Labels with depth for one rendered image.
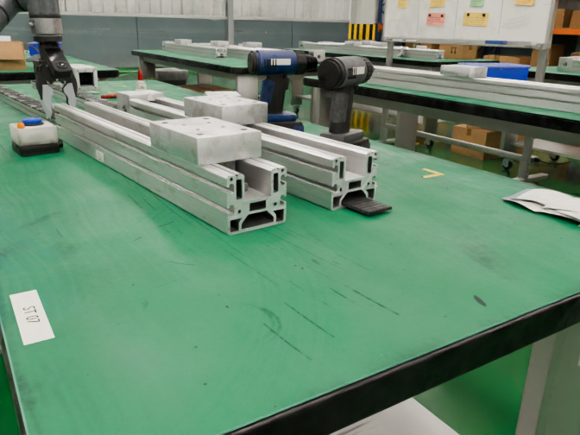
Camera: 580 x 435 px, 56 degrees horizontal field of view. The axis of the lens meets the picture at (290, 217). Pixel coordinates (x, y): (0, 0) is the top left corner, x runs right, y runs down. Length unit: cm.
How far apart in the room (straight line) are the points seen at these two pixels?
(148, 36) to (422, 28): 927
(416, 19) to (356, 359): 410
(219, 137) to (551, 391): 64
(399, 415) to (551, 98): 136
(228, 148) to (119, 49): 1206
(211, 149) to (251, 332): 34
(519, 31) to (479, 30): 31
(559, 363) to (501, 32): 320
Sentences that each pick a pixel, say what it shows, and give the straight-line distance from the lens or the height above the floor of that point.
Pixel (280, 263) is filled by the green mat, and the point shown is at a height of 78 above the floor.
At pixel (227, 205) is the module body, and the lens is 74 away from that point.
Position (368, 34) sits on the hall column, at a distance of 942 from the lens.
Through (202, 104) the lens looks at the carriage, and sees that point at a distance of 115.
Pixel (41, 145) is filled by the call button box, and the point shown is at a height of 80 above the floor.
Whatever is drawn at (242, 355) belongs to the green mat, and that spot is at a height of 78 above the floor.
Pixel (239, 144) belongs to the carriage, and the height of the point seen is 89.
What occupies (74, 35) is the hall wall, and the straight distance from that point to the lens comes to 1262.
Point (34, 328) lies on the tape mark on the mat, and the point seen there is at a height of 78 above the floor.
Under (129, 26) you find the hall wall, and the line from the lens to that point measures 1289.
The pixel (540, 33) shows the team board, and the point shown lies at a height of 104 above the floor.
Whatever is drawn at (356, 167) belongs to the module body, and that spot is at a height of 84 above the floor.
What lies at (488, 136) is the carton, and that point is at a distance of 492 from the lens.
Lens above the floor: 106
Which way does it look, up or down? 20 degrees down
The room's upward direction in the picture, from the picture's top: 1 degrees clockwise
